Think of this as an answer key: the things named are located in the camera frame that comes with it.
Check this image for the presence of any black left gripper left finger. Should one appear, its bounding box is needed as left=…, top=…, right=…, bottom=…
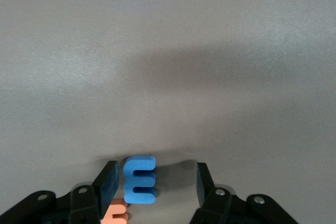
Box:
left=0, top=160, right=120, bottom=224

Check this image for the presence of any blue foam letter M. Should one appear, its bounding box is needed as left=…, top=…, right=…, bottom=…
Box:
left=122, top=155, right=158, bottom=205

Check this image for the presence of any matte table cover sheet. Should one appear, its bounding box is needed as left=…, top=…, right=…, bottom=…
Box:
left=0, top=0, right=336, bottom=224

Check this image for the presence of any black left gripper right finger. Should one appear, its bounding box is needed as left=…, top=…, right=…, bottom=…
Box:
left=188, top=162, right=300, bottom=224

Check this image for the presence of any orange foam letter E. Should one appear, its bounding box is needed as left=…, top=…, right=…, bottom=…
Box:
left=101, top=198, right=129, bottom=224

